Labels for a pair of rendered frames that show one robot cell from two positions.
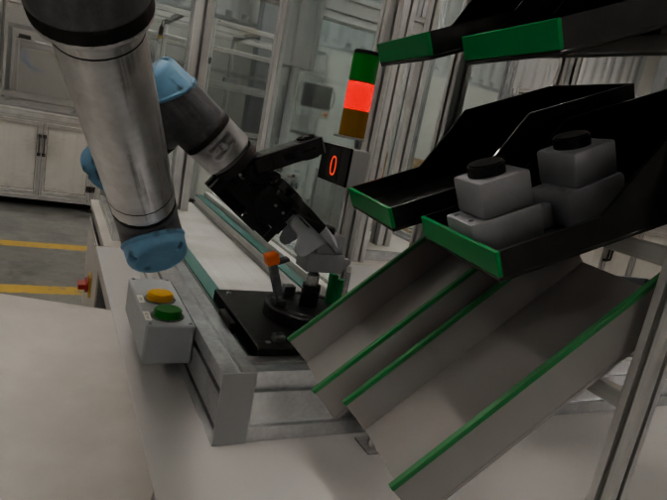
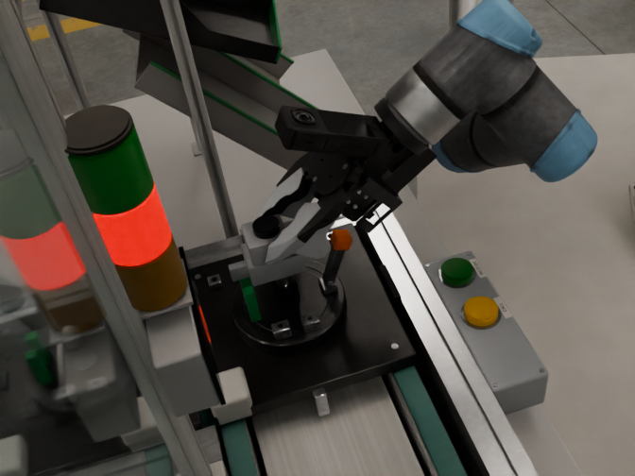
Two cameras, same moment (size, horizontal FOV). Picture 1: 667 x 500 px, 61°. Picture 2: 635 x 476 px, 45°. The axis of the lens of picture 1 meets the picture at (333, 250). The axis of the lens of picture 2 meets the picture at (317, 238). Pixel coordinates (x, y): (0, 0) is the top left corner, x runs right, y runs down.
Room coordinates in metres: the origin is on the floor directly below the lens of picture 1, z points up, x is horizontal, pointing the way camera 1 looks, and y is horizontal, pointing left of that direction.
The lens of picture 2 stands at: (1.45, 0.26, 1.69)
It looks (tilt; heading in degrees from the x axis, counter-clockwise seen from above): 44 degrees down; 198
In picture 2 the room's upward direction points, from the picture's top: 9 degrees counter-clockwise
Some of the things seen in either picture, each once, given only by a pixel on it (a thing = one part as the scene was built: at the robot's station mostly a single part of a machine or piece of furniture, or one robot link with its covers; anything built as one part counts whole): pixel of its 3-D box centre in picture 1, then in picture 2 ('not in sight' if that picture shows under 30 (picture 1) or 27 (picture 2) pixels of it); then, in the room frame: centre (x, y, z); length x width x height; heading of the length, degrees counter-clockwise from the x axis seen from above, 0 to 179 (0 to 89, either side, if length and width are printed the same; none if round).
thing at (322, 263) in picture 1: (328, 248); (262, 247); (0.87, 0.01, 1.09); 0.08 x 0.04 x 0.07; 118
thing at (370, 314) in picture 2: (305, 321); (291, 314); (0.87, 0.02, 0.96); 0.24 x 0.24 x 0.02; 28
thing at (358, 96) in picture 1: (358, 96); (128, 217); (1.09, 0.01, 1.33); 0.05 x 0.05 x 0.05
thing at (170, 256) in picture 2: (353, 123); (147, 265); (1.09, 0.01, 1.28); 0.05 x 0.05 x 0.05
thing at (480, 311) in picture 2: (160, 298); (480, 313); (0.84, 0.25, 0.96); 0.04 x 0.04 x 0.02
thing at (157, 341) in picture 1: (157, 316); (479, 329); (0.84, 0.25, 0.93); 0.21 x 0.07 x 0.06; 28
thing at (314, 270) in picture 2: (307, 311); (289, 304); (0.87, 0.02, 0.98); 0.14 x 0.14 x 0.02
